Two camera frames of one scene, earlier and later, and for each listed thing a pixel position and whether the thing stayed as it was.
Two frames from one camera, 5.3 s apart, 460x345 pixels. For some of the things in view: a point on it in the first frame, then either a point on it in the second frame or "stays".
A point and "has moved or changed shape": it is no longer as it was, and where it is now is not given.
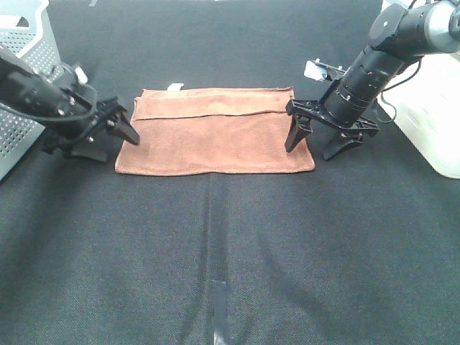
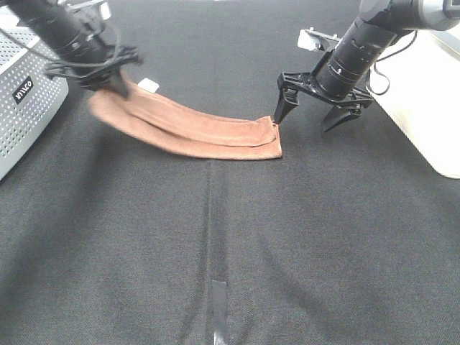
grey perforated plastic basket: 25,31 stays
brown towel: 212,131 has moved or changed shape
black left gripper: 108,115 → 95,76
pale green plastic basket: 423,103 stays
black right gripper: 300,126 → 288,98
